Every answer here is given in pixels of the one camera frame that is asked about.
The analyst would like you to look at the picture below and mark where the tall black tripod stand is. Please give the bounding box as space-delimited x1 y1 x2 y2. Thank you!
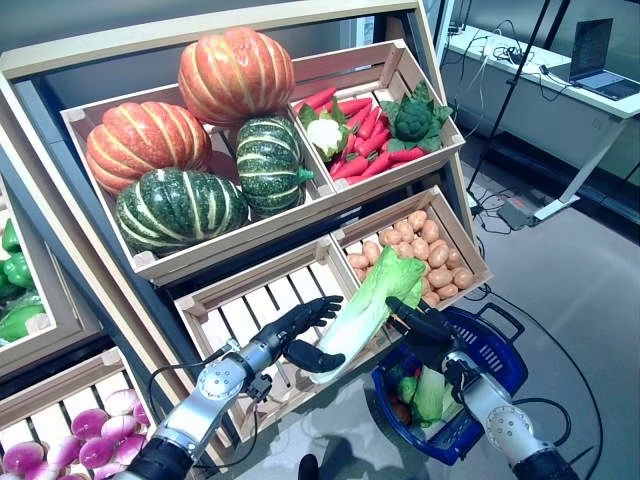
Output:
467 0 571 201

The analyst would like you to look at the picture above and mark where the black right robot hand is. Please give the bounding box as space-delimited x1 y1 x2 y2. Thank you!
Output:
384 295 469 374

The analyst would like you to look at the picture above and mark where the long black floor cable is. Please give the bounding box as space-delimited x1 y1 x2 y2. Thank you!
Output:
464 284 606 480

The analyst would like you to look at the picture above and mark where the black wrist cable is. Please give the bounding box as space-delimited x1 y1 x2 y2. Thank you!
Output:
148 349 261 471
512 397 574 446

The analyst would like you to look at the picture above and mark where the orange striped pumpkin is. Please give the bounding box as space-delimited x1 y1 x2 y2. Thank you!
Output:
178 27 296 126
85 101 214 196

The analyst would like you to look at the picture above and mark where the white cauliflower with leaves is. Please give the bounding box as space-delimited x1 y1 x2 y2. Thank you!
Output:
298 99 351 164

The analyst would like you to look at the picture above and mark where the grey open laptop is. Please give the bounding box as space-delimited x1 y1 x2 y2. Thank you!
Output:
547 18 640 101

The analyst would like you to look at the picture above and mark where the pile of purple turnips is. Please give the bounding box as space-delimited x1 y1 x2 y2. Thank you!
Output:
0 347 156 480

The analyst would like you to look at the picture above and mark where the wooden crate with pumpkins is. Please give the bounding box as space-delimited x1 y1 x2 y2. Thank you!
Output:
60 82 334 286

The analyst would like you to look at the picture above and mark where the napa cabbage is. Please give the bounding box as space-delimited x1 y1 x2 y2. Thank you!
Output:
409 364 447 426
309 244 427 385
439 384 464 419

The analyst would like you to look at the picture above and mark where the round green vegetable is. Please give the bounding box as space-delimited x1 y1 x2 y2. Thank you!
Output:
397 375 420 405

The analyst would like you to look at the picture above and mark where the grey power box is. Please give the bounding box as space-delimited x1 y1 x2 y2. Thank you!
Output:
497 197 539 231

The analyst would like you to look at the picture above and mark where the black cable bundle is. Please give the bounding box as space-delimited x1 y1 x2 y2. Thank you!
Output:
492 43 526 64

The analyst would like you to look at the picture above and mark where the wooden crate with carrots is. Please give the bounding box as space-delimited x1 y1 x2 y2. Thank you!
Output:
289 38 464 204

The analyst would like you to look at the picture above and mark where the green broccoli with leaves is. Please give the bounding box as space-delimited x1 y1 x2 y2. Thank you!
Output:
380 81 454 154

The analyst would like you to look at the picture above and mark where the pile of green bell peppers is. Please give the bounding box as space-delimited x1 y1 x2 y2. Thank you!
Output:
0 217 49 346

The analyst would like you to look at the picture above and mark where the green striped pumpkin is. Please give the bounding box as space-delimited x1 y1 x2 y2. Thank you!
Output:
114 168 250 259
234 115 315 217

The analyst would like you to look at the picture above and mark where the wooden crate with potatoes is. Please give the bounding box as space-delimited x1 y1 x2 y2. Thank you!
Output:
330 184 494 309

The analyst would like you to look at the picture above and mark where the pile of purple onions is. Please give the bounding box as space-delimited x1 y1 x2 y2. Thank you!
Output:
0 388 151 480

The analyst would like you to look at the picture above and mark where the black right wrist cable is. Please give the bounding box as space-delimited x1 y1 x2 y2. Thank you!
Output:
512 397 574 446

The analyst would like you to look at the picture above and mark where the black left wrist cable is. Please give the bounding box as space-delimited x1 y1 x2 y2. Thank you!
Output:
148 349 261 471

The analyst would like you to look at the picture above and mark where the pile of brown potatoes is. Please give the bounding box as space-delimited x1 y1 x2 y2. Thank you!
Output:
347 209 475 307

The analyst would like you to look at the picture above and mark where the blue plastic shopping basket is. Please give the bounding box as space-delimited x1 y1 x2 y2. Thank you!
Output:
371 302 530 467

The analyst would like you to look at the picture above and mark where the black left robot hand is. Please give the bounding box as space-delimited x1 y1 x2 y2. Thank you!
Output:
257 294 347 374

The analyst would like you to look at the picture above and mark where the wooden crate with white slats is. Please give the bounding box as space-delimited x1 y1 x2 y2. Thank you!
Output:
173 234 406 444

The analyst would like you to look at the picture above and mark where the wooden crate with green peppers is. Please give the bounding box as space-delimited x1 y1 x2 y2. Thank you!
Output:
0 179 106 379

